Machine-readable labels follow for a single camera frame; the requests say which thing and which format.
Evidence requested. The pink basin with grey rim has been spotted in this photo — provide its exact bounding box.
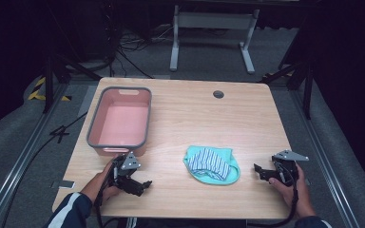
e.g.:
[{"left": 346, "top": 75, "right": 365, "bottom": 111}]
[{"left": 86, "top": 85, "right": 153, "bottom": 158}]

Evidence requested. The grey metal desk frame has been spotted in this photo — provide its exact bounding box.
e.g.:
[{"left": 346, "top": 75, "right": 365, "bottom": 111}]
[{"left": 169, "top": 5, "right": 260, "bottom": 75}]

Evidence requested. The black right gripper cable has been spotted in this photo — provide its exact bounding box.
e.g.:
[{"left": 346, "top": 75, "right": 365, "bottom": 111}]
[{"left": 246, "top": 169, "right": 300, "bottom": 228}]

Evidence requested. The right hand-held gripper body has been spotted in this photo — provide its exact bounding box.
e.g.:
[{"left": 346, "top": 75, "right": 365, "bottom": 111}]
[{"left": 270, "top": 149, "right": 310, "bottom": 188}]

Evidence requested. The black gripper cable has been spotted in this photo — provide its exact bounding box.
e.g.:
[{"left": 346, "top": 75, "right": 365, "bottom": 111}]
[
  {"left": 94, "top": 164, "right": 116, "bottom": 228},
  {"left": 246, "top": 169, "right": 300, "bottom": 228}
]

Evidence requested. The black floor cable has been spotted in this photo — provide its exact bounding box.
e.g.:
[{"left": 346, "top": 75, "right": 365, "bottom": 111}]
[{"left": 0, "top": 111, "right": 89, "bottom": 228}]

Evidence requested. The aluminium floor rail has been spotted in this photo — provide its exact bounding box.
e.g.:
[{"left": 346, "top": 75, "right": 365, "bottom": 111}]
[
  {"left": 0, "top": 83, "right": 69, "bottom": 228},
  {"left": 289, "top": 89, "right": 360, "bottom": 228}
]

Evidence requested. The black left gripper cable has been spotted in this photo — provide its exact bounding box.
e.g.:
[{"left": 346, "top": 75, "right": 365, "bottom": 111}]
[{"left": 94, "top": 164, "right": 116, "bottom": 228}]

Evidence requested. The teal and striped cloth garment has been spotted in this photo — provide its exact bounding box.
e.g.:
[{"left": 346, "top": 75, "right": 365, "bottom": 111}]
[{"left": 182, "top": 144, "right": 241, "bottom": 186}]

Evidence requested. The person's right hand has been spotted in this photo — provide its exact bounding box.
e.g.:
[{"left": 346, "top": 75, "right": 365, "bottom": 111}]
[{"left": 268, "top": 163, "right": 317, "bottom": 220}]

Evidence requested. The bundle of floor cables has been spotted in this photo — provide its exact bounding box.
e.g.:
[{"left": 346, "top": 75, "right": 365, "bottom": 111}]
[{"left": 107, "top": 6, "right": 229, "bottom": 80}]

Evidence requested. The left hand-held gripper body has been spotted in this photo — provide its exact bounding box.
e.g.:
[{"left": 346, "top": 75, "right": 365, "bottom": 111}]
[{"left": 108, "top": 151, "right": 143, "bottom": 193}]

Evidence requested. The person's left hand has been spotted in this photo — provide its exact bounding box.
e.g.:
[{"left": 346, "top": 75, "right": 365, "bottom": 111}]
[{"left": 80, "top": 161, "right": 122, "bottom": 204}]

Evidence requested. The yellow and black floor tape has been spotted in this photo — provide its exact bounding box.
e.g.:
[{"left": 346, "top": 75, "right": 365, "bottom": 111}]
[{"left": 27, "top": 76, "right": 73, "bottom": 103}]

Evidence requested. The grey tape piece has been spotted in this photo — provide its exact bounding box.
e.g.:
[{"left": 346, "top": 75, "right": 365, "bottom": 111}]
[{"left": 50, "top": 180, "right": 76, "bottom": 190}]

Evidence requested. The black metal stand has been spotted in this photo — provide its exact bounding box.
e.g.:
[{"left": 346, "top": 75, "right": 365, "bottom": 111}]
[
  {"left": 41, "top": 6, "right": 103, "bottom": 114},
  {"left": 259, "top": 18, "right": 314, "bottom": 121}
]

